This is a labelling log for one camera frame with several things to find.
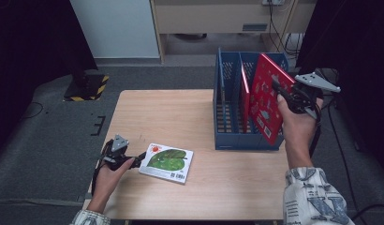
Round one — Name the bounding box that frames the white power strip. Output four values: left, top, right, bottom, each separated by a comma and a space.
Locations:
261, 0, 286, 7

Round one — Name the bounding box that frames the beige cabinet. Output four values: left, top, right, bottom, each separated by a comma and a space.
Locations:
149, 0, 318, 64

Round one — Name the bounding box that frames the person's right hand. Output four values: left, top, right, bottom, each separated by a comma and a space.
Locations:
277, 94, 324, 153

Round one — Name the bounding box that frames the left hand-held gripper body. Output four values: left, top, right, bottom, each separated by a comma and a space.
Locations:
101, 134, 130, 172

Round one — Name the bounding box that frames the black yellow striped stand base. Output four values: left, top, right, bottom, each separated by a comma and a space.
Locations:
63, 73, 110, 102

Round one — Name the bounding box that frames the person's left hand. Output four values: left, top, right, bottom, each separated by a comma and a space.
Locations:
86, 158, 135, 214

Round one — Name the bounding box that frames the white panel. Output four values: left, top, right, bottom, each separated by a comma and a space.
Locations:
70, 0, 160, 59

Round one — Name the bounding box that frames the right hand-held gripper cable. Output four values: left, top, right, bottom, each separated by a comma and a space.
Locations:
308, 102, 323, 158

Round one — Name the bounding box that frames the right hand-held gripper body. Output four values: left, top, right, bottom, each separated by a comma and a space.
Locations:
287, 72, 342, 120

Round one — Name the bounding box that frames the left hand-held gripper cable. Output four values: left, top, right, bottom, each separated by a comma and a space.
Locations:
91, 143, 110, 196

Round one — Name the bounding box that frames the red illustrated book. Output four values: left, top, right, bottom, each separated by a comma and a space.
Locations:
248, 52, 297, 147
241, 64, 252, 134

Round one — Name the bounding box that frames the hand-held gripper cable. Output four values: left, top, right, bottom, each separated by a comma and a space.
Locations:
308, 102, 323, 158
91, 143, 110, 196

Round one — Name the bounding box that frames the black floor cable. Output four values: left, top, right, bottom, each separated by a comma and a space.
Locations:
352, 204, 384, 225
22, 101, 44, 120
327, 99, 353, 201

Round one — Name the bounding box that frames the dark curtain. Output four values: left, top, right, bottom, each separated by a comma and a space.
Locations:
294, 0, 384, 176

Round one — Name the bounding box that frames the black hanging cable bundle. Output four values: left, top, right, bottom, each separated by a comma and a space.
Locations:
268, 3, 303, 60

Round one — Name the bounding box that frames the white book with green leaf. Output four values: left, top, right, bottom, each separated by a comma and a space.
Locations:
138, 142, 194, 185

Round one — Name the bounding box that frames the blue plastic file rack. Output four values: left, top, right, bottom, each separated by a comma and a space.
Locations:
213, 51, 289, 152

